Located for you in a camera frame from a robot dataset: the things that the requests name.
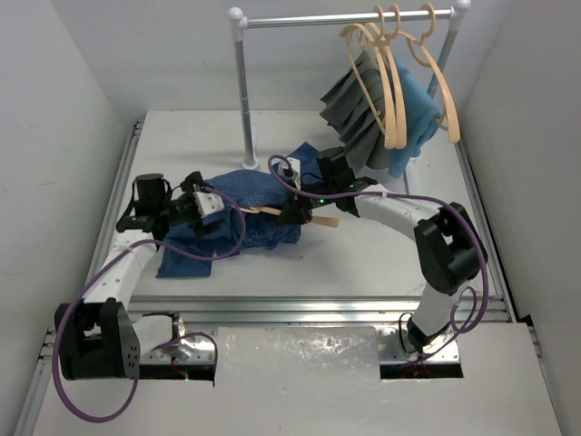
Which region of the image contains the metal clothes rack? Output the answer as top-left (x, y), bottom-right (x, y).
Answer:
top-left (228, 1), bottom-right (471, 170)

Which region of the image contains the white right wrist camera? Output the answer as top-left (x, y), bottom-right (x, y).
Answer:
top-left (278, 157), bottom-right (301, 190)

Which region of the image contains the beige hanger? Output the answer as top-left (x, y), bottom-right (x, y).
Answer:
top-left (371, 5), bottom-right (407, 150)
top-left (241, 206), bottom-right (340, 228)
top-left (406, 3), bottom-right (461, 144)
top-left (340, 5), bottom-right (397, 150)

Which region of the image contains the blue plaid shirt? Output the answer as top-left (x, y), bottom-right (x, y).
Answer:
top-left (156, 169), bottom-right (301, 279)

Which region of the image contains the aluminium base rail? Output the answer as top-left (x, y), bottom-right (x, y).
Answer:
top-left (110, 111), bottom-right (515, 328)

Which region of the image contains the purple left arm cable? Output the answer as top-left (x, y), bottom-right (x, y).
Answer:
top-left (51, 188), bottom-right (249, 423)

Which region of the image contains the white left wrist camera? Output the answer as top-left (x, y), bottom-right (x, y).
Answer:
top-left (193, 191), bottom-right (224, 219)

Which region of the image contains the grey hanging garment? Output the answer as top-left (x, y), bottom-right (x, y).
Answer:
top-left (320, 70), bottom-right (388, 172)

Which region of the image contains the light blue hanging garment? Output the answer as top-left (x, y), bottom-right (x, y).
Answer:
top-left (388, 58), bottom-right (441, 178)

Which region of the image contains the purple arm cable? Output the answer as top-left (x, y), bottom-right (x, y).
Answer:
top-left (267, 154), bottom-right (490, 364)
top-left (51, 188), bottom-right (249, 423)

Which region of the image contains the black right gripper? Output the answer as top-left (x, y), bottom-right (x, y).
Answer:
top-left (275, 176), bottom-right (336, 225)

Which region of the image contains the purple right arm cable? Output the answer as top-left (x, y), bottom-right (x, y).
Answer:
top-left (267, 154), bottom-right (490, 364)

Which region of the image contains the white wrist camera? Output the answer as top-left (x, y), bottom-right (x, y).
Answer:
top-left (278, 157), bottom-right (301, 190)
top-left (193, 191), bottom-right (224, 219)

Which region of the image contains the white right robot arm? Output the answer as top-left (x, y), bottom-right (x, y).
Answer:
top-left (268, 147), bottom-right (489, 360)

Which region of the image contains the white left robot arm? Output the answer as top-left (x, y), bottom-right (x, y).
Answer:
top-left (53, 172), bottom-right (227, 381)

